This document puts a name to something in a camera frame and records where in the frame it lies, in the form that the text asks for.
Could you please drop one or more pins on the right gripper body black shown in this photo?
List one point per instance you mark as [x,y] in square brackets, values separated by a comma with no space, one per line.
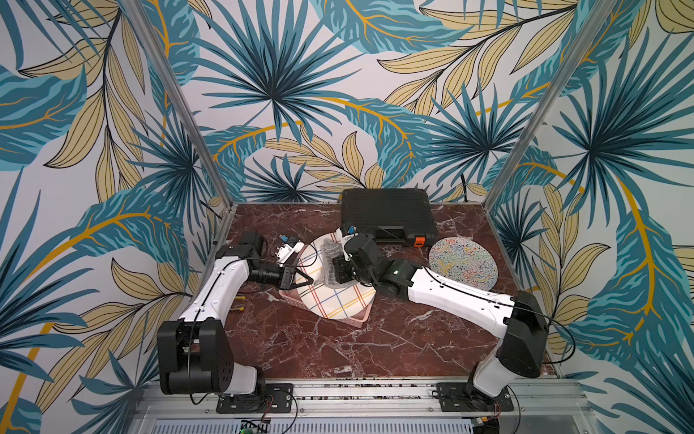
[344,269]

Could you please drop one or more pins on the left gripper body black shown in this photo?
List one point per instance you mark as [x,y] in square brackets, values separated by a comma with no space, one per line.
[272,274]

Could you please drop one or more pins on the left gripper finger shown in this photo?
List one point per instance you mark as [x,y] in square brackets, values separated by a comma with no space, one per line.
[299,276]
[299,285]

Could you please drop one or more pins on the white plate coloured stripes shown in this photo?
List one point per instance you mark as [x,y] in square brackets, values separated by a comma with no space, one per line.
[349,301]

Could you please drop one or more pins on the colourful speckled plate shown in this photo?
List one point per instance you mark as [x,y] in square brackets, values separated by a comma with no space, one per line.
[463,260]

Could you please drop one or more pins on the grey striped cloth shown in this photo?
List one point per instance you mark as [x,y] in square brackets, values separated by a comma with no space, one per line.
[330,250]

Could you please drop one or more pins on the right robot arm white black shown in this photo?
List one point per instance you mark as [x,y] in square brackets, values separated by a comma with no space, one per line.
[516,321]

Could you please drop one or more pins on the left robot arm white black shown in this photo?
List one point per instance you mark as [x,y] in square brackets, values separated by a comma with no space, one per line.
[194,353]

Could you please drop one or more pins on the black tool case orange latches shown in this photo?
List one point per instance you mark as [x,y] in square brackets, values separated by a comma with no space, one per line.
[402,216]

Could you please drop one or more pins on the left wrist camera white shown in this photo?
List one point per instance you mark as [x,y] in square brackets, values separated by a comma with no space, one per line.
[290,247]

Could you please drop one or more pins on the yellow handled pliers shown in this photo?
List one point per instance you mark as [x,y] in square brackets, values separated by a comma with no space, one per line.
[238,305]

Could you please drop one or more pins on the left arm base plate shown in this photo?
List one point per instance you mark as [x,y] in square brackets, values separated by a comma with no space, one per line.
[273,398]

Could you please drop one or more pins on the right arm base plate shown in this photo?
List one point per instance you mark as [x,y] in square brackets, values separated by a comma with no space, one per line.
[460,397]

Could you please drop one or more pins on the aluminium front rail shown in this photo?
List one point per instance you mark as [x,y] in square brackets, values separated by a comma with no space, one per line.
[376,405]

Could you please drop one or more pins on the left aluminium frame post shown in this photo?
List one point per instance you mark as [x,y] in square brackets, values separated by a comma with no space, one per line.
[146,33]

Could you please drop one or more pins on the aluminium frame post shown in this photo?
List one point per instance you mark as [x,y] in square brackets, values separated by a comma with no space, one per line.
[585,36]
[146,33]

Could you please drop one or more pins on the right aluminium frame post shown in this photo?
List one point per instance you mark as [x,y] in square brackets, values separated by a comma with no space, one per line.
[585,36]

